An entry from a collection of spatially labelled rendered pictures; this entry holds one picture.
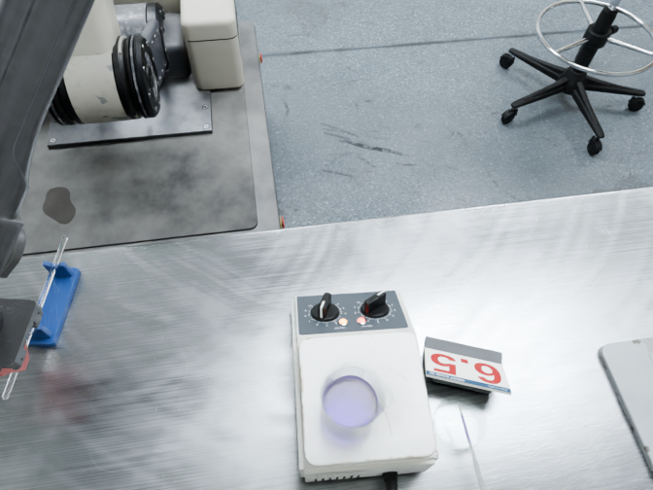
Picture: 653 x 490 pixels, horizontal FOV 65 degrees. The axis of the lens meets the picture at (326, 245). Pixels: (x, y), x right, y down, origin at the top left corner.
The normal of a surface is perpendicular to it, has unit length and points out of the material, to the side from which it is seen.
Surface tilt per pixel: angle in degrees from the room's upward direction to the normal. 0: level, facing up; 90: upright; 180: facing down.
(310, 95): 0
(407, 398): 0
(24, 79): 74
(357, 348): 0
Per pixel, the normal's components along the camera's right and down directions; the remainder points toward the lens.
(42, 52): 0.60, 0.51
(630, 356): 0.03, -0.53
